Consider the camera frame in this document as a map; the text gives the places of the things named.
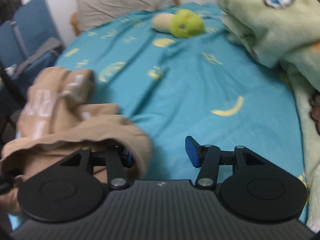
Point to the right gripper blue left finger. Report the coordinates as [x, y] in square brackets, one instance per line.
[118, 159]

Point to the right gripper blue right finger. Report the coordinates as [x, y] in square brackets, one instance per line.
[205, 157]

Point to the tan t-shirt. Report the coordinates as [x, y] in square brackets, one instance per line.
[58, 119]

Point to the turquoise patterned bed sheet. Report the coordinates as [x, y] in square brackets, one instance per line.
[202, 86]

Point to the grey folded cloth on chair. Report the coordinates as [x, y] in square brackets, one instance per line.
[51, 44]

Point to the green and beige plush toy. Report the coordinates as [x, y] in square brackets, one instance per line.
[183, 24]

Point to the light green fleece blanket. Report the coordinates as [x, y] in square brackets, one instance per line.
[286, 33]

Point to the grey pillow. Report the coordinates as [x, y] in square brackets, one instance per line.
[93, 13]

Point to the blue covered chair near bed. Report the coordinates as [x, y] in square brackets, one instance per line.
[30, 27]

